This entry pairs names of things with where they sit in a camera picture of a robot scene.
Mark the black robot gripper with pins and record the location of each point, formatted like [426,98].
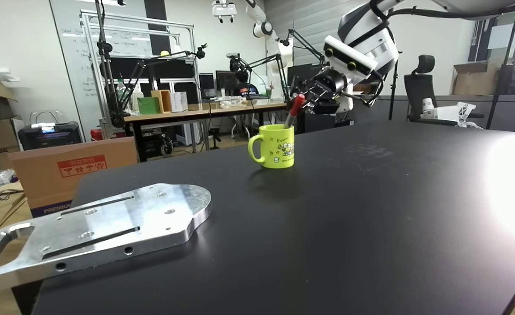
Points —
[334,97]

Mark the red and white marker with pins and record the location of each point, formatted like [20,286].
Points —
[295,107]

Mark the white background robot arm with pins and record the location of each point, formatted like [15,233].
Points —
[263,28]

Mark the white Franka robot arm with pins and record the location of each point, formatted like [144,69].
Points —
[363,53]

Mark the yellow-green printed mug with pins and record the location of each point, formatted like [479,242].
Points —
[276,149]

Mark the black computer monitor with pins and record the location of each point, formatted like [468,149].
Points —
[302,74]
[225,83]

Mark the long wooden desk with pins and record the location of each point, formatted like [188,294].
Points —
[211,109]

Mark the black office chair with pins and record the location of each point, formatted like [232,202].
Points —
[419,88]

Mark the white carton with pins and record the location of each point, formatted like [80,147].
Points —
[179,102]

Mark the white plastic bag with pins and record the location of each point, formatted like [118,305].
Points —
[460,111]

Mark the orange box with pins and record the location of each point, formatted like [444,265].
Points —
[164,102]

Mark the open brown cardboard box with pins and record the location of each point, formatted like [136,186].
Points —
[474,79]

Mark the green box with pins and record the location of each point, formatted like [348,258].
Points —
[148,105]

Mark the black slanted pole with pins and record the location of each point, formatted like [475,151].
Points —
[503,70]

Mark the black tripod with pole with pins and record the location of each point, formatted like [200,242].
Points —
[116,111]

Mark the grey storage cabinet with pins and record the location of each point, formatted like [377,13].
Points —
[512,114]

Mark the white whiteboard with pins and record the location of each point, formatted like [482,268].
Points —
[74,70]

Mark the silver metal mounting plate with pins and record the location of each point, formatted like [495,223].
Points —
[106,224]

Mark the black carrying case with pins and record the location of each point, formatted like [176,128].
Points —
[48,137]

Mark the cardboard box with red print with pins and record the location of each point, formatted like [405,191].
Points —
[48,175]

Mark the white aluminium frame rack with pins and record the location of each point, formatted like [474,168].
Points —
[153,25]

